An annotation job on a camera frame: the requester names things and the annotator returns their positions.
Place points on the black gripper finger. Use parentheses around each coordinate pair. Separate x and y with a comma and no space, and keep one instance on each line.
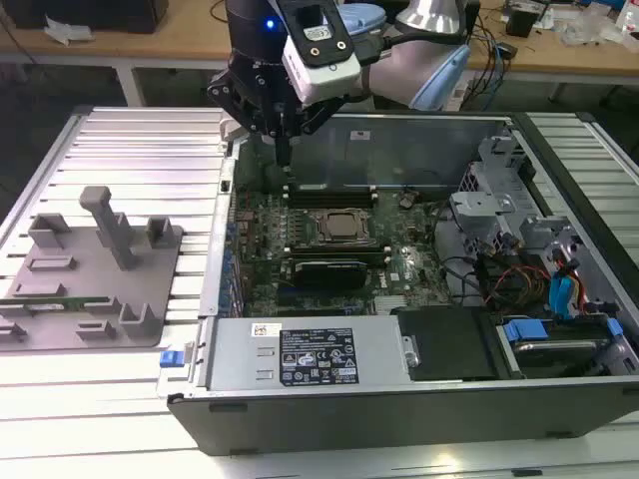
(314,120)
(234,100)

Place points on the green RAM stick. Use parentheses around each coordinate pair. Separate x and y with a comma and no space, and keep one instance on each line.
(312,186)
(75,301)

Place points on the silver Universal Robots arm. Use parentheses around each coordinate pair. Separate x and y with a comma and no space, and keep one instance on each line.
(399,75)

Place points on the black RAM slot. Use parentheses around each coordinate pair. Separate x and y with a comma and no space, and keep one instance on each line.
(337,257)
(332,194)
(332,204)
(337,247)
(332,199)
(337,252)

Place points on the wooden workbench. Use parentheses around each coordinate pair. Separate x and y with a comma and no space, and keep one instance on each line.
(150,47)

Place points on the silver CPU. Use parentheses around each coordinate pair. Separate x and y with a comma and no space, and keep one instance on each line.
(347,225)

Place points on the round board battery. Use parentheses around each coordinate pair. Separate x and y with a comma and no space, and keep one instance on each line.
(407,200)

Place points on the black graphics card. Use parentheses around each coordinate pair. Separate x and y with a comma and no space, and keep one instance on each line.
(329,277)

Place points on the green motherboard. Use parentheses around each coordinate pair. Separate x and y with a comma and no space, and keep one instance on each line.
(414,249)

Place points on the black equipment box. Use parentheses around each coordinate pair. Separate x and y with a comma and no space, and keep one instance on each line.
(90,12)

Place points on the crumpled white paper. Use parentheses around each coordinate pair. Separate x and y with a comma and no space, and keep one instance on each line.
(67,31)

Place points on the silver chipset heatsink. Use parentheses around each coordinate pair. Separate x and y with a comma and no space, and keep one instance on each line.
(389,305)

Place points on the grey metal drive cage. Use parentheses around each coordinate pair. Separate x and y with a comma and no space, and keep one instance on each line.
(494,209)

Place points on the white barcode sticker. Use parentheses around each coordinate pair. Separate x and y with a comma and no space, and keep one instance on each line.
(266,330)

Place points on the small black device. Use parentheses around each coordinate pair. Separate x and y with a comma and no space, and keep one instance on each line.
(521,20)

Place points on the grey parts rack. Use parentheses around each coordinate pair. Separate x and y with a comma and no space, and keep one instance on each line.
(95,284)

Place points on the black power supply label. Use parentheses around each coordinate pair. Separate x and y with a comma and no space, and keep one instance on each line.
(319,356)

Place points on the silver power supply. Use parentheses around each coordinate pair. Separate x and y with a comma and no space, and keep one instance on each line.
(234,359)

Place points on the black drive bay cover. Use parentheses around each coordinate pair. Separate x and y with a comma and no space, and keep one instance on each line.
(449,344)

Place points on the blue case latch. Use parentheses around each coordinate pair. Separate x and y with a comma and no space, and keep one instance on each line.
(170,359)

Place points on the clear plastic bags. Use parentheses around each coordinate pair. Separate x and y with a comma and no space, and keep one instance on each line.
(599,32)

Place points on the open black PC case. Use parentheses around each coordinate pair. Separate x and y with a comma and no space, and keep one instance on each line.
(349,419)

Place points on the hard disk in blue carrier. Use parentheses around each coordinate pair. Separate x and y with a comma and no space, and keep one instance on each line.
(554,351)

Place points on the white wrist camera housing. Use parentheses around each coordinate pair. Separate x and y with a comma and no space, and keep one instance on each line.
(324,80)

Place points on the small case wall sticker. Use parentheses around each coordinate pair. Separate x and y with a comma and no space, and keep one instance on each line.
(359,136)

